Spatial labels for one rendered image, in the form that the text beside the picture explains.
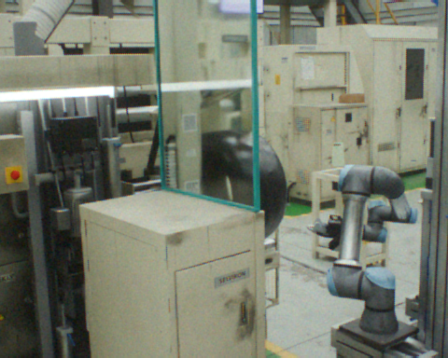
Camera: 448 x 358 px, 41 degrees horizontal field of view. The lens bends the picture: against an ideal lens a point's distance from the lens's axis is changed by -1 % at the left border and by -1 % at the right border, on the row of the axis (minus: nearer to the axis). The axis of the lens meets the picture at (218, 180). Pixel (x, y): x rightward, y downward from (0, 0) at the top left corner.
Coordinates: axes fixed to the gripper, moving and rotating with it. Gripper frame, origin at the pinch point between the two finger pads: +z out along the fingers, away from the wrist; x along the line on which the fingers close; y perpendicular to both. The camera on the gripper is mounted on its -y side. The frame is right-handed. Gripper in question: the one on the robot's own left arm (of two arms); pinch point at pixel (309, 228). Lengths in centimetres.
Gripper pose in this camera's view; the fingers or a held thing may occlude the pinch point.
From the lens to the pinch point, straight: 284.8
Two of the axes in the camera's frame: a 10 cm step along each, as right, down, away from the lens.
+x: -1.9, 5.1, -8.4
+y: 0.4, -8.5, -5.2
